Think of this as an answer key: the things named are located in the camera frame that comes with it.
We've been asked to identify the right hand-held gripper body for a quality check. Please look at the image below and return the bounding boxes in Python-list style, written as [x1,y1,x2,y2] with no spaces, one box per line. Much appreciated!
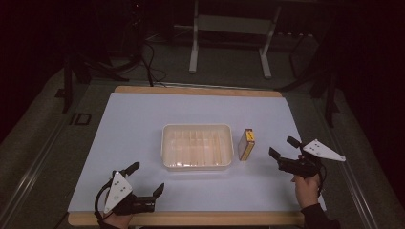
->
[276,138,347,179]

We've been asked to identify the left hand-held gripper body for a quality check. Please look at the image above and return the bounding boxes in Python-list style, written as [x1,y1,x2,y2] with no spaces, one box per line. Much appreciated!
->
[103,171,157,216]

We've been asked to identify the yellow box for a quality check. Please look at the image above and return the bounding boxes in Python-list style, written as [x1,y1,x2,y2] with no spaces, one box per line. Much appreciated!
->
[237,128,256,162]

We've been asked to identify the white plastic tray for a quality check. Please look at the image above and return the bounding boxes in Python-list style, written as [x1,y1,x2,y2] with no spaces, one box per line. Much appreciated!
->
[160,123,235,171]

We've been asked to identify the person's right hand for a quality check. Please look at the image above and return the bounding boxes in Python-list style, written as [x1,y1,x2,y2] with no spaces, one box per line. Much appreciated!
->
[290,154,322,210]

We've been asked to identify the person's left hand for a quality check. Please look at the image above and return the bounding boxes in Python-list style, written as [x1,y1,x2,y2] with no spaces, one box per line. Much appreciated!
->
[102,212,134,229]

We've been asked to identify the pale table mat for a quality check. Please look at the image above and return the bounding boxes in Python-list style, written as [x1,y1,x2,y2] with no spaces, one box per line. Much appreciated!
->
[67,92,328,214]

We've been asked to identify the black tripod stand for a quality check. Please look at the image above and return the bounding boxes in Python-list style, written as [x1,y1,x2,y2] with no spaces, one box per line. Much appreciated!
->
[53,47,130,115]

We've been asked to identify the white metal stand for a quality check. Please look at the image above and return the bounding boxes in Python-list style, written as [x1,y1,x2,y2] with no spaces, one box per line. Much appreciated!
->
[188,0,283,80]

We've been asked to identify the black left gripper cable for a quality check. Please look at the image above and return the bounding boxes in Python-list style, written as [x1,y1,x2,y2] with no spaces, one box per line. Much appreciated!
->
[94,180,115,222]

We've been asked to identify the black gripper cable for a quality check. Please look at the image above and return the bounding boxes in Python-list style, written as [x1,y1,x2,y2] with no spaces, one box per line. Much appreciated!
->
[316,164,328,197]
[94,180,115,222]

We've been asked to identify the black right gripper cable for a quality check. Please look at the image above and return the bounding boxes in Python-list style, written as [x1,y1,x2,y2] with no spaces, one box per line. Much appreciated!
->
[316,164,328,197]

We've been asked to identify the black floor cable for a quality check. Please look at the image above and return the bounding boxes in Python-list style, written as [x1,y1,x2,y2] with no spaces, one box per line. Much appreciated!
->
[139,41,168,88]

